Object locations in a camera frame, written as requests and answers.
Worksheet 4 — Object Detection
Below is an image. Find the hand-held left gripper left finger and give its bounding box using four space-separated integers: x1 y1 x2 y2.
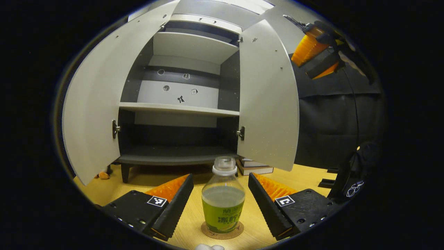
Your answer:
102 174 195 241

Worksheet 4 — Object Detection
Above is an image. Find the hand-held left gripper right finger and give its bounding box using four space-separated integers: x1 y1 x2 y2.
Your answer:
248 173 342 241

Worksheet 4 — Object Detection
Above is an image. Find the round cork coaster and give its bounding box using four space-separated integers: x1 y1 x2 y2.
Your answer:
201 221 244 240

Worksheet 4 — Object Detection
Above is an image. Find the green label drink bottle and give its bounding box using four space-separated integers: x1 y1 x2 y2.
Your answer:
202 156 246 234

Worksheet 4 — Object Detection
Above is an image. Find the white cabinet door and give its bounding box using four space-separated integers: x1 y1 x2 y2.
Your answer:
237 19 299 172
62 0 181 186

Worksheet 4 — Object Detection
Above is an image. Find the white cabinet drawer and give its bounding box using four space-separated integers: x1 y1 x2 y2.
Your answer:
170 14 242 34

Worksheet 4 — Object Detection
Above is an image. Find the book with brown cover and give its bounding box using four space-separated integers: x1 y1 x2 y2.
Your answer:
237 161 274 176

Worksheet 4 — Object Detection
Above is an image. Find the black backdrop cloth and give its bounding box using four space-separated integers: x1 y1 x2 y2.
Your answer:
288 52 385 170

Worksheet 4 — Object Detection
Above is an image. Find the black cloth with white print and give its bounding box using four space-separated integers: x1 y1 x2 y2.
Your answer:
328 142 382 203

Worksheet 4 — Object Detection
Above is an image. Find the black cable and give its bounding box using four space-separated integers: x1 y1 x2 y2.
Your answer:
343 68 361 150

